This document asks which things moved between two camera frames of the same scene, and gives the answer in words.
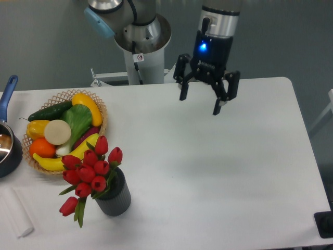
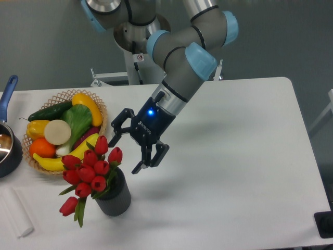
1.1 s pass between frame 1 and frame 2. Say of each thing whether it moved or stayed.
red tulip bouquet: stayed
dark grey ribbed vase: stayed
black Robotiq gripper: moved
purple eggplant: stayed
